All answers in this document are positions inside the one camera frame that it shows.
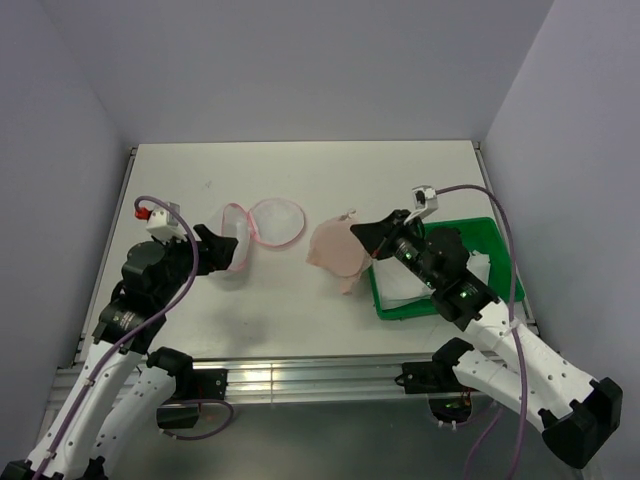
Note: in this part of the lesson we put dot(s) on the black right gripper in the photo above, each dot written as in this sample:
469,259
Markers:
378,236

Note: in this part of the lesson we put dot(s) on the green plastic tray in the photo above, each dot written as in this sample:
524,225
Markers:
481,234

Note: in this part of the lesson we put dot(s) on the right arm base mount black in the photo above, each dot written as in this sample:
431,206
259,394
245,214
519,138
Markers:
450,403

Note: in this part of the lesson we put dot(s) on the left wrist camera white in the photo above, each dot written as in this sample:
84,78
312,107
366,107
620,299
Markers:
161,224

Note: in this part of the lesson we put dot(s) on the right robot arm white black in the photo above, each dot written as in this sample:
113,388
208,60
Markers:
574,412

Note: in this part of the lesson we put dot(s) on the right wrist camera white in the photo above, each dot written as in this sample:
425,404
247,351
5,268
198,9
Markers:
425,203

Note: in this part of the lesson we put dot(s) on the mesh laundry bag pink trim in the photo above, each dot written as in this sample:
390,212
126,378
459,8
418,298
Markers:
274,223

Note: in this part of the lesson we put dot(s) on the white cloth in tray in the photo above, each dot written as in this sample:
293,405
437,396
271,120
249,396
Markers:
397,286

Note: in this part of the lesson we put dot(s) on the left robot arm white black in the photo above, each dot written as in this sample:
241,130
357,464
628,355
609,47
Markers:
122,382

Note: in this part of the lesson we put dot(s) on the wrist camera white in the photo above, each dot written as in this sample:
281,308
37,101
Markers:
161,224
425,203

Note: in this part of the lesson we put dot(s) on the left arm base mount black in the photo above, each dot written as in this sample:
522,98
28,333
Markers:
185,406

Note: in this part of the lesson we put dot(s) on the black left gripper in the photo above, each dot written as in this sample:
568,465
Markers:
214,252

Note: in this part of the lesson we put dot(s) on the pink beige bra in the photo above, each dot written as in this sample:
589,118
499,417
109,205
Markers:
333,247

